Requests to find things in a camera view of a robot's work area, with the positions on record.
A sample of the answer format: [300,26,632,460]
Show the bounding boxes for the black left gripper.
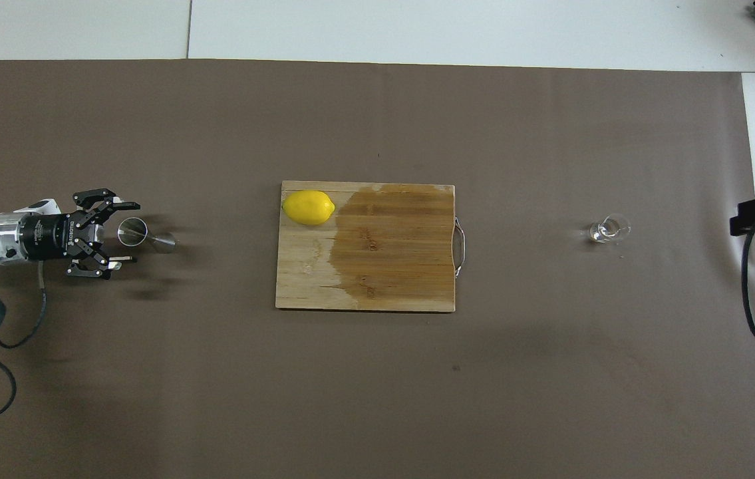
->
[21,189,142,281]

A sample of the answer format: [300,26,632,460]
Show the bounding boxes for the steel double jigger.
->
[117,216,178,255]

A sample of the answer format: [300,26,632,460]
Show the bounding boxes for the small clear glass cup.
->
[587,213,632,244]

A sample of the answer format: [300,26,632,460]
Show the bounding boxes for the yellow lemon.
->
[282,190,336,227]

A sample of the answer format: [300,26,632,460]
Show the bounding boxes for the wooden cutting board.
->
[275,180,466,313]

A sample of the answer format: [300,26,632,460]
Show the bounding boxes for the brown table mat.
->
[0,59,755,479]

